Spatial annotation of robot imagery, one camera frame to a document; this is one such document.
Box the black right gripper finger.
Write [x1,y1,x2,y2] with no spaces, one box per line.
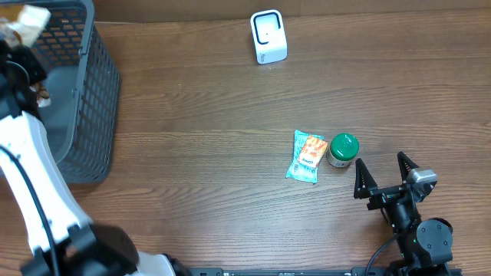
[397,151,419,183]
[354,158,378,199]

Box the green lid jar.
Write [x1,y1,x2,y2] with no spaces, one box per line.
[326,133,360,168]

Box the teal orange snack packet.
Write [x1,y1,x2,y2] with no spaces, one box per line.
[285,130,328,184]

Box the brown white snack bag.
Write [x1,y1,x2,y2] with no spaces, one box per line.
[1,4,51,108]

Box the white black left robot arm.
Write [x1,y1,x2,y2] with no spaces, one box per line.
[1,41,191,276]

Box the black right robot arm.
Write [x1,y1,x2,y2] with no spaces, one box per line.
[354,152,453,275]

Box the white barcode scanner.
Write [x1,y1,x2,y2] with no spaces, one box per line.
[250,9,288,64]

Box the grey plastic mesh basket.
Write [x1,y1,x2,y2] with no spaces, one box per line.
[31,0,120,183]

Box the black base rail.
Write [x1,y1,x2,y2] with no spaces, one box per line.
[164,266,463,276]

